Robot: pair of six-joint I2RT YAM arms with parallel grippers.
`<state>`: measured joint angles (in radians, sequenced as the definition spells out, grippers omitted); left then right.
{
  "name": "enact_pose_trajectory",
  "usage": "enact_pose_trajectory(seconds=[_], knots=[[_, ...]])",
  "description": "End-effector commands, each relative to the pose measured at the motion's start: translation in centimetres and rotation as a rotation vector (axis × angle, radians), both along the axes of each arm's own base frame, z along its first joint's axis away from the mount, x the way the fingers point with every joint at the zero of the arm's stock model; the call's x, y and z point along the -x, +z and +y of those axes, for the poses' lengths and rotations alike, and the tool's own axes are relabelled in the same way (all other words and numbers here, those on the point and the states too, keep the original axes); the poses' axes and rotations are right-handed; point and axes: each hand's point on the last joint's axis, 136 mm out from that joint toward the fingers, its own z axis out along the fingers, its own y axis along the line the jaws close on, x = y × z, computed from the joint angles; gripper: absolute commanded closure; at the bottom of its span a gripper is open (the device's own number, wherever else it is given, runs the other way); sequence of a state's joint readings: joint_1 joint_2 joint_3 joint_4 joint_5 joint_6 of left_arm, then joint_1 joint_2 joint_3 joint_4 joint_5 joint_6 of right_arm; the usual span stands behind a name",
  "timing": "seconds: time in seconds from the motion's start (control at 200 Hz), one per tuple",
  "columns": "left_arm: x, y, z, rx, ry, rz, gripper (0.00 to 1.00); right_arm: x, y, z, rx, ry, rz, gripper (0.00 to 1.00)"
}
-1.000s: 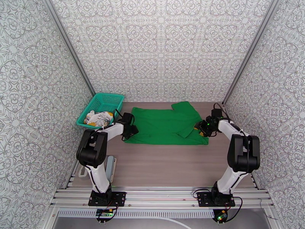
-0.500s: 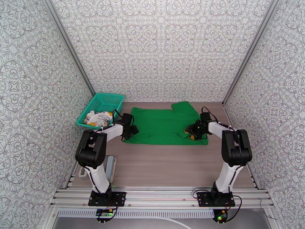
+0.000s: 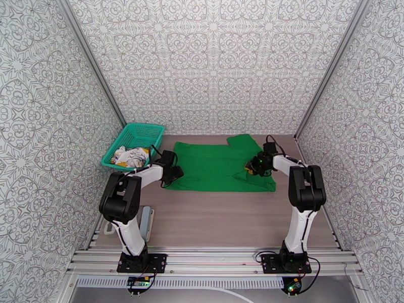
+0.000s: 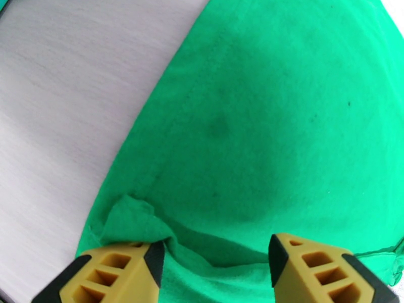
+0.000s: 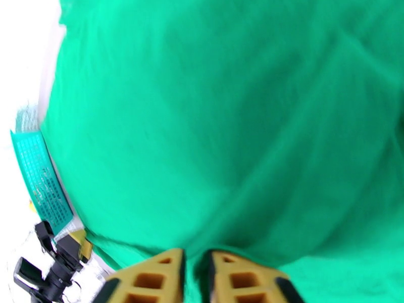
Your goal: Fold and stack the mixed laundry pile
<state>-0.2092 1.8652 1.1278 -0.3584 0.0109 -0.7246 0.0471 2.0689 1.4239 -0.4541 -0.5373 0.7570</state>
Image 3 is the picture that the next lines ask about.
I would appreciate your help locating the green t-shirt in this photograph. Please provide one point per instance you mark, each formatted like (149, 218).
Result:
(214, 166)

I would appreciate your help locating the white printed shirt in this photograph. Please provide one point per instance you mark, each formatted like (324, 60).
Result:
(129, 157)

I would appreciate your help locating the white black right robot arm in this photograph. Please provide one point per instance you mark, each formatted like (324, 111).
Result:
(306, 188)

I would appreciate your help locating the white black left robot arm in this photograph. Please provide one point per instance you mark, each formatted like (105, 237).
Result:
(120, 198)

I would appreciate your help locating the teal plastic basket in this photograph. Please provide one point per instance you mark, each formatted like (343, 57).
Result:
(135, 139)

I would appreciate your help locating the grey flat pad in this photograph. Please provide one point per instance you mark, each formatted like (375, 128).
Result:
(146, 220)

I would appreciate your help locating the grey handheld device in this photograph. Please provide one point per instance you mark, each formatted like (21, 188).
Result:
(109, 229)

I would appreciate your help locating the left controller board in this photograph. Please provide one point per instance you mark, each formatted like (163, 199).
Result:
(138, 283)

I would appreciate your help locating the controller board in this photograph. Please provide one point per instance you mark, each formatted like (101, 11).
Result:
(138, 283)
(292, 285)

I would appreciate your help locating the right controller board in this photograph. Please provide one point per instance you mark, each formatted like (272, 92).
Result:
(292, 285)

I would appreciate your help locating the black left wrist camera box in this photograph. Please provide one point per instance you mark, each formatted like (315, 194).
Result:
(169, 157)

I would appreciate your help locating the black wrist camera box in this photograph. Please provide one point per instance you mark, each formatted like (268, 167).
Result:
(169, 157)
(270, 148)

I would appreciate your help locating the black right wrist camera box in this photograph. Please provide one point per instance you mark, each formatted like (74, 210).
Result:
(270, 148)

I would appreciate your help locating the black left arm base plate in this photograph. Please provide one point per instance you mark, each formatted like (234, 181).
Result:
(157, 262)

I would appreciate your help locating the aluminium rail frame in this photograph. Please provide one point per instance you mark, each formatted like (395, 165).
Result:
(214, 258)

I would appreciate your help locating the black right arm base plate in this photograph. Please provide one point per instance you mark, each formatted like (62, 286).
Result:
(270, 264)

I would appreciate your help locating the aluminium corner post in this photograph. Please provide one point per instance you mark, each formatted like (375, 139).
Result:
(331, 65)
(91, 62)

